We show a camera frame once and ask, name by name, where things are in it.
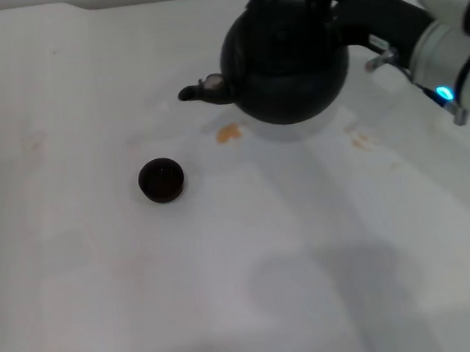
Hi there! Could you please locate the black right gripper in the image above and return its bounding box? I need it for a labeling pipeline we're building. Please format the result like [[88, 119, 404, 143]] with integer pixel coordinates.
[[305, 0, 435, 62]]

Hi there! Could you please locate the black round teapot with handle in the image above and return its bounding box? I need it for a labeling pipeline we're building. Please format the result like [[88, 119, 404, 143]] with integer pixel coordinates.
[[169, 0, 356, 135]]

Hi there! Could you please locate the small dark brown teacup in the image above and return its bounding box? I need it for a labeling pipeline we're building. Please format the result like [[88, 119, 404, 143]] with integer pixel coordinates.
[[135, 155, 188, 207]]

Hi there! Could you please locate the orange tea puddle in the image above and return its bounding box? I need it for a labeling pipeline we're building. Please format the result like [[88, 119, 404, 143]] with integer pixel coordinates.
[[214, 121, 244, 145]]

